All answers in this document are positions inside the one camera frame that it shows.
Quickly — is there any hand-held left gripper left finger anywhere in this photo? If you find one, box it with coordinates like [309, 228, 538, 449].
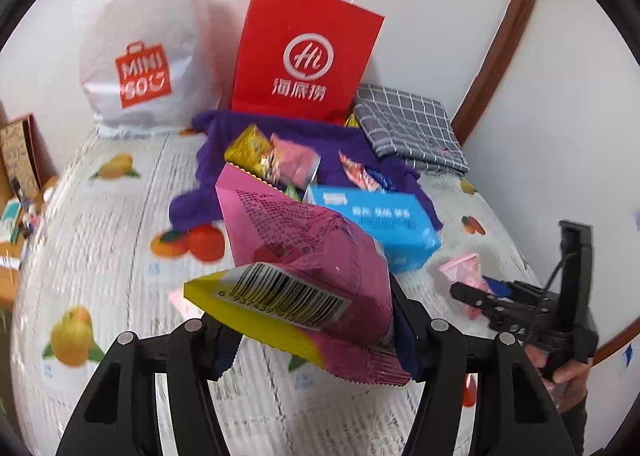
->
[55, 316, 241, 456]

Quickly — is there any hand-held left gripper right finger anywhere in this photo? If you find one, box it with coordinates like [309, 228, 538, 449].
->
[387, 276, 576, 456]

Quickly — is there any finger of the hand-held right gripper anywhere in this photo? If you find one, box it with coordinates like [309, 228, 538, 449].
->
[450, 282, 531, 332]
[482, 279, 551, 307]

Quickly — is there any small pink snack packet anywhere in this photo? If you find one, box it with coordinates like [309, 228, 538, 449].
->
[438, 253, 488, 319]

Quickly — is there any large pink yellow snack packet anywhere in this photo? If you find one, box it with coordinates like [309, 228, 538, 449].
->
[183, 162, 413, 387]

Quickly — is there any red snack packet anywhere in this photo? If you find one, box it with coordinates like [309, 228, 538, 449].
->
[339, 151, 376, 189]

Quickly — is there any yellow triangular snack packet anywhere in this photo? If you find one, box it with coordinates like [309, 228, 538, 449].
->
[224, 123, 273, 177]

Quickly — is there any person's right forearm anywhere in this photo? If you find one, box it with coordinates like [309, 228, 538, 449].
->
[557, 393, 589, 456]

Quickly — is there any person's right hand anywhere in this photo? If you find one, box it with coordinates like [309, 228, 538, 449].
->
[527, 348, 593, 414]

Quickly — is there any blue tissue pack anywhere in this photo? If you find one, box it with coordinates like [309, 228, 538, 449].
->
[302, 185, 443, 274]

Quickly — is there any fruit-printed table cover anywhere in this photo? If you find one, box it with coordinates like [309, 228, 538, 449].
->
[10, 129, 546, 456]

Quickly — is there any grey checked folded cloth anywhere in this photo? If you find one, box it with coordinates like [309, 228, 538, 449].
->
[352, 84, 471, 176]

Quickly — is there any purple cloth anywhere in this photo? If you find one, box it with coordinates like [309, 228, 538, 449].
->
[169, 109, 445, 232]

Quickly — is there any cluster of small bottles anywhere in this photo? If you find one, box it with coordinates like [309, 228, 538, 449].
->
[15, 176, 58, 237]

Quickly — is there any teal box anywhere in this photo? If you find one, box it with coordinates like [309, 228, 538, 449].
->
[0, 199, 23, 242]

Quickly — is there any red paper bag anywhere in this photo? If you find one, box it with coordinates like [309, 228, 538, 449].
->
[230, 0, 386, 126]

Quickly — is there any white plastic shopping bag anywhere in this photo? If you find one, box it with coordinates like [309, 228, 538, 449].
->
[77, 0, 223, 129]

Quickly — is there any wooden door frame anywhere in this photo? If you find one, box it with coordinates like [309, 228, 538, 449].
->
[592, 309, 640, 368]
[452, 0, 551, 147]

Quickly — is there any brown picture frame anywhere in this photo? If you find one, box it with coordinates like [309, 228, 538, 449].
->
[0, 112, 43, 197]

